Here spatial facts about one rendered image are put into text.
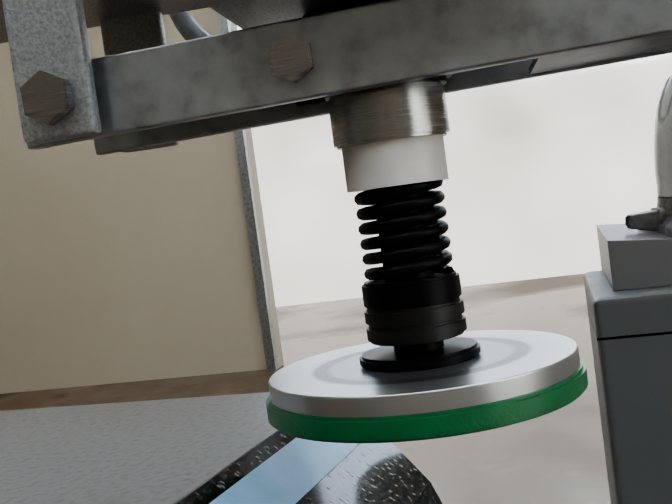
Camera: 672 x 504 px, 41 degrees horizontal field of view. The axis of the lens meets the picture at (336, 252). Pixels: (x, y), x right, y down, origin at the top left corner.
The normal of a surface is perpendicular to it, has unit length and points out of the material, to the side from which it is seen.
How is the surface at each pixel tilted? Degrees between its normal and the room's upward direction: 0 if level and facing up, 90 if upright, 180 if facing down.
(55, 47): 90
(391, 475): 44
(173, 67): 90
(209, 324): 90
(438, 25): 90
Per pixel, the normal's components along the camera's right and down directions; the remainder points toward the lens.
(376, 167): -0.43, 0.11
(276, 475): 0.55, -0.79
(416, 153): 0.33, 0.00
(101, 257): -0.22, 0.08
